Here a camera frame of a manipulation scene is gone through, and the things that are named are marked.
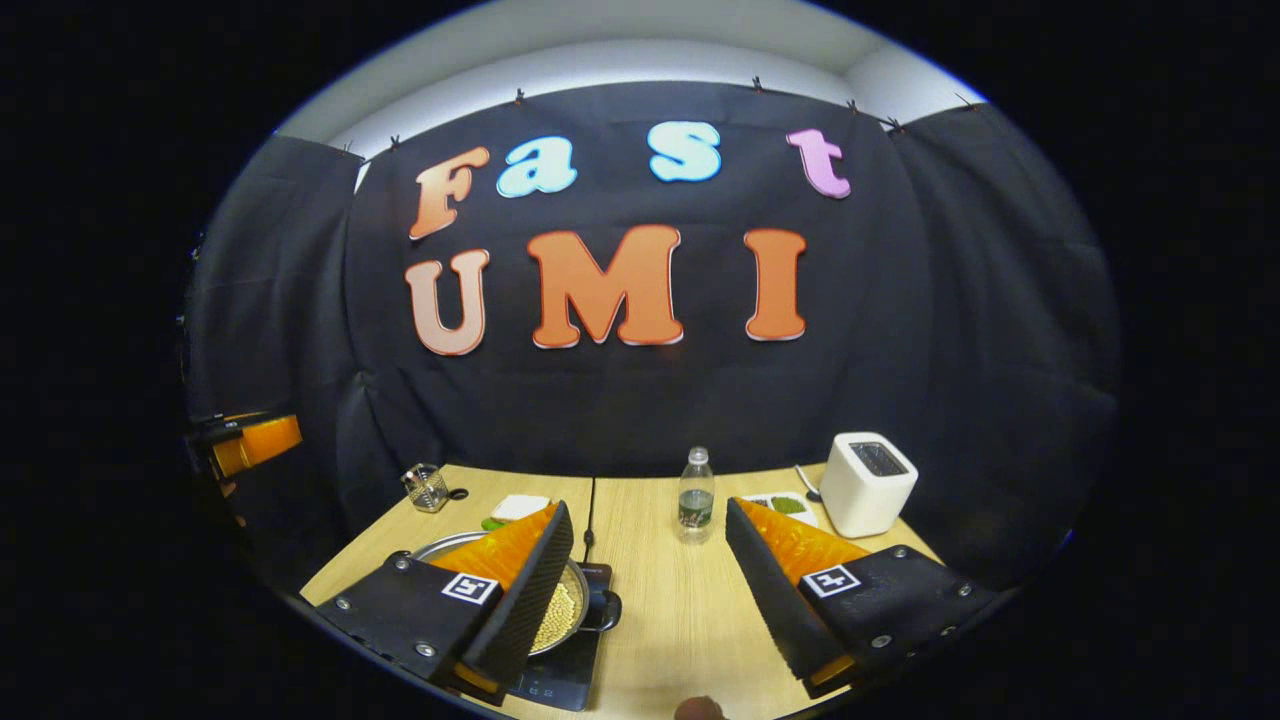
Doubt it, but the row of black clips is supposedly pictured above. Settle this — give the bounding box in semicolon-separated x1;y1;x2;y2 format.
340;75;986;156

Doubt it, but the wire mesh holder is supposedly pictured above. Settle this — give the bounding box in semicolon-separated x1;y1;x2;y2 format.
402;463;450;514

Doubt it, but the clear plastic water bottle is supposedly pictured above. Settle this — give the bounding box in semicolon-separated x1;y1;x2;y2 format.
678;447;717;546

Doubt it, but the steel pot with black handles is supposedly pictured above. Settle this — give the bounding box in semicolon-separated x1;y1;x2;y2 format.
412;530;623;658

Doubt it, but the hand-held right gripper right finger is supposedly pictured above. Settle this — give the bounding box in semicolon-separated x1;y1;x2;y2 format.
724;497;1001;698

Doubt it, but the white toaster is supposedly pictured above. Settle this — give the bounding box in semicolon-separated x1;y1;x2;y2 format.
818;432;919;539

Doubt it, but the white divided dish of beans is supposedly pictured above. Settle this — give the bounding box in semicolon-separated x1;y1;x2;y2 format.
742;492;819;529

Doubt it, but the black induction cooktop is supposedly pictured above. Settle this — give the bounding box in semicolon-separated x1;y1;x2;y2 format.
505;560;613;713

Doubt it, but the heap of soybeans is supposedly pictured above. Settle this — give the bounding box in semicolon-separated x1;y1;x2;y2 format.
528;580;579;653

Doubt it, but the white plate with sandwich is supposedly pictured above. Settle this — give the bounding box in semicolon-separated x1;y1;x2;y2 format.
480;494;553;533

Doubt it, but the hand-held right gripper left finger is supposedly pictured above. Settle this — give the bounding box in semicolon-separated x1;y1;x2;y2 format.
315;500;576;706

